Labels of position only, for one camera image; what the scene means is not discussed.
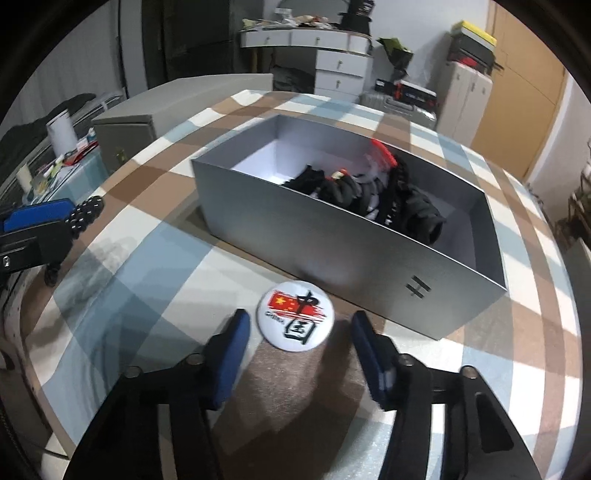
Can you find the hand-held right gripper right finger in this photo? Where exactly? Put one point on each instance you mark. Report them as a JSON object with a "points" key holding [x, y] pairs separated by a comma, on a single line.
{"points": [[371, 360]]}

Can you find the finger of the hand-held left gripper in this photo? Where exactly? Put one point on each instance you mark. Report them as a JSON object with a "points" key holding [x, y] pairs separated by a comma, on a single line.
{"points": [[37, 214], [32, 249]]}

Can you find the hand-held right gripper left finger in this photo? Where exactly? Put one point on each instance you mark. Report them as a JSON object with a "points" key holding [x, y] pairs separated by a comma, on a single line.
{"points": [[231, 360]]}

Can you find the round white badge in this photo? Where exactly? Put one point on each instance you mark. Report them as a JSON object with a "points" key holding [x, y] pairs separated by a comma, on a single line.
{"points": [[295, 318]]}

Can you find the grey cardboard box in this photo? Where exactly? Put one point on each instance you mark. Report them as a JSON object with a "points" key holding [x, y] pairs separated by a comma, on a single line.
{"points": [[323, 258]]}

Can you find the light blue side table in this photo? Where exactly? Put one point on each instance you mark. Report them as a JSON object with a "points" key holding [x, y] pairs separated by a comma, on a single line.
{"points": [[51, 177]]}

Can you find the white cylindrical container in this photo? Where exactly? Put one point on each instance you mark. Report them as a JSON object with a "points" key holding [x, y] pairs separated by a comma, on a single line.
{"points": [[61, 134]]}

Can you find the plaid blanket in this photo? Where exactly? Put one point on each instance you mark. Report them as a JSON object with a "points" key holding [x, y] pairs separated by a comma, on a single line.
{"points": [[138, 286]]}

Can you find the grey bedside cabinet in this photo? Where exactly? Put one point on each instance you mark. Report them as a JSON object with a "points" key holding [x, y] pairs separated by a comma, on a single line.
{"points": [[579, 258], [124, 138]]}

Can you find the pile of black hair accessories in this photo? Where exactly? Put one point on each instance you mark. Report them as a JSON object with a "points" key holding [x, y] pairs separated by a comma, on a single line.
{"points": [[420, 212]]}

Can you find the black wardrobe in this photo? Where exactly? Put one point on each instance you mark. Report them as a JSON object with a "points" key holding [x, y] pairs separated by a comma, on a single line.
{"points": [[198, 46]]}

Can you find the silver suitcase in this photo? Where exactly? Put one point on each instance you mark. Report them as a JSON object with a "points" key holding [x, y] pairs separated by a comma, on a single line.
{"points": [[397, 108]]}

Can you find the shelf rack with items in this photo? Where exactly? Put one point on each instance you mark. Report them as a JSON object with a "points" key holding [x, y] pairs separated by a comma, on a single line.
{"points": [[581, 194]]}

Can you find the black boxes with red trim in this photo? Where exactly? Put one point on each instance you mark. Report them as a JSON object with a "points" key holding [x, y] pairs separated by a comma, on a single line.
{"points": [[411, 92]]}

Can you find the white suitcase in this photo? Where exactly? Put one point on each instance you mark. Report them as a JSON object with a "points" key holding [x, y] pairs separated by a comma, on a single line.
{"points": [[466, 101]]}

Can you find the wooden door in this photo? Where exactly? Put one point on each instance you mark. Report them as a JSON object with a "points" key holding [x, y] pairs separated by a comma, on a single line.
{"points": [[526, 115]]}

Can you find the white desk with drawers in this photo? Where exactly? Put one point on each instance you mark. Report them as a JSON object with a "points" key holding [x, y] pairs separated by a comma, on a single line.
{"points": [[341, 60]]}

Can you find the black wrapped bouquet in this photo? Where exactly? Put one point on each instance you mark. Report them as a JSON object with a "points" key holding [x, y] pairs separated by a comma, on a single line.
{"points": [[395, 53]]}

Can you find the black shoebox with red logo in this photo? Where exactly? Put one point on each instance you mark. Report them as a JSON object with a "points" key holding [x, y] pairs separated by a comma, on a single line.
{"points": [[466, 60]]}

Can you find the clutter of small desk items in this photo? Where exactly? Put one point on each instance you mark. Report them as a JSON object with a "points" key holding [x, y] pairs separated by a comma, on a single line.
{"points": [[295, 22]]}

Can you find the black container on desk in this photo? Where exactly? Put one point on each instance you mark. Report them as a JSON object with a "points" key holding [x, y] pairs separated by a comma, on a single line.
{"points": [[358, 16]]}

